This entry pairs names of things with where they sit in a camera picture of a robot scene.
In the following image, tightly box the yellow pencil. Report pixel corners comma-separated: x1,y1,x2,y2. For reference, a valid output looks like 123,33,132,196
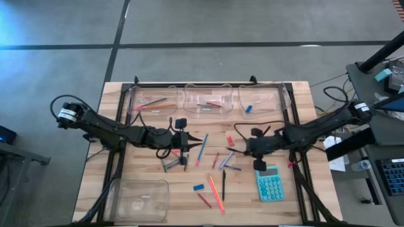
208,175,226,213

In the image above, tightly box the clear water bottle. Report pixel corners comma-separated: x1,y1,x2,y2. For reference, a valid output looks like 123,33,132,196
350,159,372,172

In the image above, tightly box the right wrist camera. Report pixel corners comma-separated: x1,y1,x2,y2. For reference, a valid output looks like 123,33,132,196
249,138,266,156

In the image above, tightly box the black device blue light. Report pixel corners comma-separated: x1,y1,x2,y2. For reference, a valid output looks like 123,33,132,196
0,125,18,146

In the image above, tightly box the teal calculator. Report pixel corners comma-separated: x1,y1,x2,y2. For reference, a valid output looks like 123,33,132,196
255,166,286,203

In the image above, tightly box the black standing desk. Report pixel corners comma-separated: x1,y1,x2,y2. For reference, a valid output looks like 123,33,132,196
324,61,404,226

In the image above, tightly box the clear plastic bin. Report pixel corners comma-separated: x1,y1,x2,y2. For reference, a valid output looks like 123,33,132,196
128,84,179,118
182,83,234,119
237,82,292,115

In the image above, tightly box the orange pencil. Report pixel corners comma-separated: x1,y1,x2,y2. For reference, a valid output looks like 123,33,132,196
136,103,177,111

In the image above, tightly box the black pen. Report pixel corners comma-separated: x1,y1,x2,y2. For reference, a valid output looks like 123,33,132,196
221,169,227,202

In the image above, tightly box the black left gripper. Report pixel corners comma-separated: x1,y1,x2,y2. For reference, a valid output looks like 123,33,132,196
143,118,203,167

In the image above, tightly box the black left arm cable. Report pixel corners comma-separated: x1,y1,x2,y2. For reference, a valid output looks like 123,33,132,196
49,94,140,129

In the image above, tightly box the crumpled plastic bag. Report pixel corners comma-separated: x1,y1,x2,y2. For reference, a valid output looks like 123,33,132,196
373,91,404,122

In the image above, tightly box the teal box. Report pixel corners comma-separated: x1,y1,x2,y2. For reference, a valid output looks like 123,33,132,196
374,68,393,83

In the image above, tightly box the grey-green pencil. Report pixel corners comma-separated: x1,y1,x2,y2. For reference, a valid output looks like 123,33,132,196
146,97,168,107

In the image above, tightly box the pink pencil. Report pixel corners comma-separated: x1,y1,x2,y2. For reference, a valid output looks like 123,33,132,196
207,178,225,215

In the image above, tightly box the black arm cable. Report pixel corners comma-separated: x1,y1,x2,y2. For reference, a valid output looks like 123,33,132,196
233,120,287,143
49,94,140,129

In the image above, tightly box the white paper sheet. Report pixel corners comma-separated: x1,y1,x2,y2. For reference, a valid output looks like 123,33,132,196
322,134,350,173

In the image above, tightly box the black monitor pole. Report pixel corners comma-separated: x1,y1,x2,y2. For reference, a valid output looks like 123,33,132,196
359,31,404,74

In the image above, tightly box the computer monitor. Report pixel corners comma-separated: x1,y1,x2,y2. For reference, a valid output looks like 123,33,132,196
371,91,404,114

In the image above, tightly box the silver purple pen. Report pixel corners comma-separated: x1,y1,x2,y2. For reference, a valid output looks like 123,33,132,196
218,151,235,170

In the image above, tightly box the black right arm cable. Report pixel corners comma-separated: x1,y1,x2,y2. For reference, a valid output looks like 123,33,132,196
233,120,287,143

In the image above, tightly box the large clear plastic tray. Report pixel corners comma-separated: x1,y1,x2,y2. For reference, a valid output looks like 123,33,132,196
103,178,170,223

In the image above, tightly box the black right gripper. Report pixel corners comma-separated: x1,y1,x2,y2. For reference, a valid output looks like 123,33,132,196
225,127,287,172

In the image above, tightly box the black electronic device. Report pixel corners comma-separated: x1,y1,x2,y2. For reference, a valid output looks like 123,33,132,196
387,61,404,95

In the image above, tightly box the blue pencil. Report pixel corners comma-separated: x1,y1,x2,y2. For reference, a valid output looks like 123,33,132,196
194,133,210,167

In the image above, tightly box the black keyboard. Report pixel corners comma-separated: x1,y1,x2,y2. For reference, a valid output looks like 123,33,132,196
376,158,404,197

